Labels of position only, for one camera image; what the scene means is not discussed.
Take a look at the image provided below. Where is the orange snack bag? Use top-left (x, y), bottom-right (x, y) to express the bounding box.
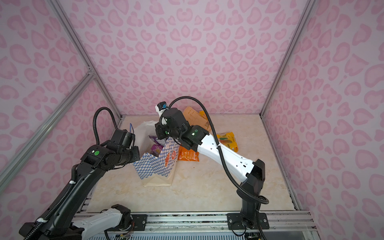
top-left (178, 147), bottom-right (199, 162)

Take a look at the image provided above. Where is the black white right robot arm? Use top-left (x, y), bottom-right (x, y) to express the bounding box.
top-left (155, 102), bottom-right (270, 230)

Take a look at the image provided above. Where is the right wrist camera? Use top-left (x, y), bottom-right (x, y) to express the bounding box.
top-left (155, 102), bottom-right (168, 117)

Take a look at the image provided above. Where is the aluminium frame strut left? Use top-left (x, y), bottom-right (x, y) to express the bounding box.
top-left (1, 71), bottom-right (94, 192)

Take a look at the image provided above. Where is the purple Fox's candy bag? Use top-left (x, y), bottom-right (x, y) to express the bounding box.
top-left (149, 135), bottom-right (166, 157)

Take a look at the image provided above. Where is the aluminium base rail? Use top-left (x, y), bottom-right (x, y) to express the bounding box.
top-left (71, 210), bottom-right (320, 240)

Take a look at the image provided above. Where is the beige paper snack pouch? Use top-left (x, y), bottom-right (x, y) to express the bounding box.
top-left (183, 107), bottom-right (211, 131)

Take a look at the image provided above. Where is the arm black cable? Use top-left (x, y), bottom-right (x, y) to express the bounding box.
top-left (92, 106), bottom-right (119, 146)
top-left (167, 95), bottom-right (270, 205)

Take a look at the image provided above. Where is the yellow orange snack behind pouch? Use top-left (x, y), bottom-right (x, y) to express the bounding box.
top-left (199, 111), bottom-right (209, 125)

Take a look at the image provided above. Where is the yellow snack bag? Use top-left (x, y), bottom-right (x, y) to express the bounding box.
top-left (217, 132), bottom-right (239, 153)

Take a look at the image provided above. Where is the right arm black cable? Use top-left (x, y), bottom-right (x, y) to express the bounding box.
top-left (167, 95), bottom-right (270, 205)

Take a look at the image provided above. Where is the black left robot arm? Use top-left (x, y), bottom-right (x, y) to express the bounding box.
top-left (19, 129), bottom-right (140, 240)

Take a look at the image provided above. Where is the white blue checkered paper bag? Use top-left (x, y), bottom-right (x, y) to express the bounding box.
top-left (133, 121), bottom-right (180, 187)

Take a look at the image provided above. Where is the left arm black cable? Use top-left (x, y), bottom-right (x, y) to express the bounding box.
top-left (92, 106), bottom-right (119, 146)

